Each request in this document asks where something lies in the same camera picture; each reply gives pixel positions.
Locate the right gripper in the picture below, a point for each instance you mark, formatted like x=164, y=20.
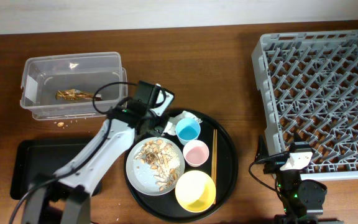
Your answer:
x=273, y=165

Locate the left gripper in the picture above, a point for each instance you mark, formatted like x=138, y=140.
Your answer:
x=158, y=130

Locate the blue cup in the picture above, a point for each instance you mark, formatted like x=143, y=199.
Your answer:
x=187, y=129

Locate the pink cup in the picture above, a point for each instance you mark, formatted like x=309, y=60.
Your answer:
x=196, y=153

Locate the wooden chopstick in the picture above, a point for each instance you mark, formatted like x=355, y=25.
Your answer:
x=213, y=162
x=216, y=157

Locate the gold snack wrapper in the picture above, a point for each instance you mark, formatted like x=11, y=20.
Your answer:
x=74, y=94

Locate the white tissue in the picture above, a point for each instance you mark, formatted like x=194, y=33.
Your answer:
x=172, y=122

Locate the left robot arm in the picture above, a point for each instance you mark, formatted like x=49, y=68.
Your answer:
x=65, y=196

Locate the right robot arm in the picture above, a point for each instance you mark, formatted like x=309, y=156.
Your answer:
x=302, y=199

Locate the grey dishwasher rack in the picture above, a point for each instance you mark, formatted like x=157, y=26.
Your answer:
x=309, y=86

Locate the clear plastic waste bin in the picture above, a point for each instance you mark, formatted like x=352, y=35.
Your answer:
x=44, y=77

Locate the food scraps on plate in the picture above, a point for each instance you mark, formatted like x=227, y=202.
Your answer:
x=158, y=164

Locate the grey plate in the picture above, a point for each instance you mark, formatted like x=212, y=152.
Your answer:
x=134, y=178

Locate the yellow bowl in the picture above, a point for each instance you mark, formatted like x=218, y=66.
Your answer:
x=195, y=191

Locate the round black serving tray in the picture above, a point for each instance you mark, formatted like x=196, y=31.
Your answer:
x=166, y=207

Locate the nut crumb on table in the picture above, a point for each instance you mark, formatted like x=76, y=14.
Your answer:
x=60, y=124

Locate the black rectangular tray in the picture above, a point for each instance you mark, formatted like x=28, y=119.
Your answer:
x=42, y=156

